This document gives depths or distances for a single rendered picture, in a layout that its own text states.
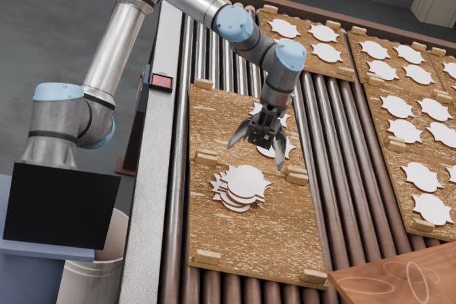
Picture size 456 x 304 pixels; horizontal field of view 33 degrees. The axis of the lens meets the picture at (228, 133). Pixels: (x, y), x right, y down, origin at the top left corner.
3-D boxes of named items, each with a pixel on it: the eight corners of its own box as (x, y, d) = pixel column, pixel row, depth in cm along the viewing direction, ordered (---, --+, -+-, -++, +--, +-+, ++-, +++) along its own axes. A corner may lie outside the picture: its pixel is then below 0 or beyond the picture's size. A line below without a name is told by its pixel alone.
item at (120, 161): (115, 172, 355) (155, 7, 309) (117, 157, 365) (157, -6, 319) (140, 178, 357) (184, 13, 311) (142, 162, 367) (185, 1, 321)
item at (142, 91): (130, 119, 272) (140, 75, 263) (134, 98, 284) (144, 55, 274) (161, 125, 274) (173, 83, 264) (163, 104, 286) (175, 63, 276)
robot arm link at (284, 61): (287, 33, 189) (315, 50, 185) (273, 71, 195) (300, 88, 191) (269, 40, 183) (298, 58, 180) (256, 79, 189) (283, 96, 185)
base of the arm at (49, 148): (12, 167, 178) (19, 125, 180) (17, 176, 192) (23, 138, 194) (79, 175, 180) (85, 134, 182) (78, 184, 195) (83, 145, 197)
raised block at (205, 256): (193, 262, 184) (197, 253, 182) (193, 256, 185) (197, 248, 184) (218, 266, 185) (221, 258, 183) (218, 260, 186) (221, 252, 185)
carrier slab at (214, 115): (188, 161, 218) (190, 157, 218) (188, 87, 252) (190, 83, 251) (306, 185, 225) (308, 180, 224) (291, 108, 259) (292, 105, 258)
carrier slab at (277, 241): (187, 265, 184) (189, 260, 183) (189, 163, 218) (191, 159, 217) (326, 290, 190) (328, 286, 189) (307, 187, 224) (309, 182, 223)
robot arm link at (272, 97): (269, 72, 194) (299, 85, 193) (264, 88, 196) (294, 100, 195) (261, 85, 187) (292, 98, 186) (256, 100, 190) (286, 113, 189)
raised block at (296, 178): (286, 182, 220) (289, 174, 219) (286, 178, 222) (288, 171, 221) (306, 186, 222) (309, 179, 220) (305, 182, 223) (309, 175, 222)
